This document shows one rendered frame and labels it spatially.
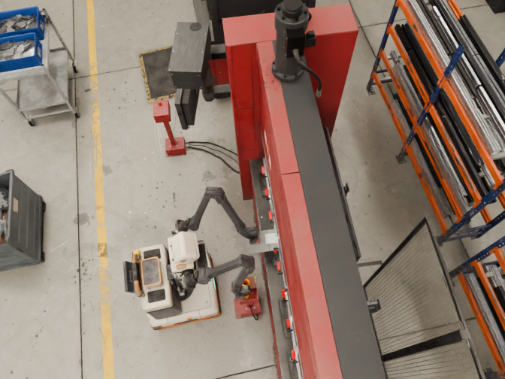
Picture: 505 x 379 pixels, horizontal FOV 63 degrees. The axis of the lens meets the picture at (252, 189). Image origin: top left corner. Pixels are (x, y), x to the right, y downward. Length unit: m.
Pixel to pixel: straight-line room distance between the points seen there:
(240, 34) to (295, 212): 1.27
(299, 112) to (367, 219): 2.49
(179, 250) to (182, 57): 1.41
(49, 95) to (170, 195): 1.96
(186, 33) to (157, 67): 2.58
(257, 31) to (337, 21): 0.52
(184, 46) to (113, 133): 2.40
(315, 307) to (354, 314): 0.17
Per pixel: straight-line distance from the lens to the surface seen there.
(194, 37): 3.32
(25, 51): 5.29
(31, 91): 5.80
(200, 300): 4.04
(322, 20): 2.89
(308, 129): 2.32
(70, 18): 7.04
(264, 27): 2.83
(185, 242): 3.04
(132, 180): 4.98
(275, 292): 3.40
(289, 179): 2.15
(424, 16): 4.46
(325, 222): 2.06
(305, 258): 1.99
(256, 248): 3.36
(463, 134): 4.10
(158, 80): 5.75
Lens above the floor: 4.20
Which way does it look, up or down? 64 degrees down
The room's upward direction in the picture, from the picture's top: 4 degrees counter-clockwise
